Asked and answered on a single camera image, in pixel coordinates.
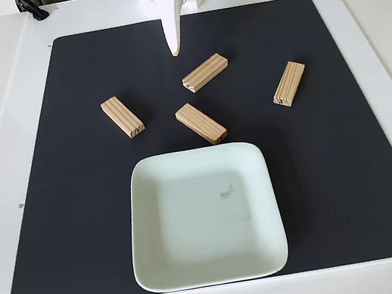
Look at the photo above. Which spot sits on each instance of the grooved wooden block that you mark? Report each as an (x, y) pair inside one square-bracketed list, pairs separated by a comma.
[(204, 72), (200, 122), (122, 117), (289, 84)]

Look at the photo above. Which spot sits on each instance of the pale green square plate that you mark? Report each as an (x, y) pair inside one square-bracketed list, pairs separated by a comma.
[(206, 218)]

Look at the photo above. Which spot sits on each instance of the black table clamp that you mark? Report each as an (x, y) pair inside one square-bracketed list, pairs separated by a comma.
[(32, 9)]

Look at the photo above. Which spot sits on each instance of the black table mat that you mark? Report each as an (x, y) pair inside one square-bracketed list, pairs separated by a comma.
[(78, 189)]

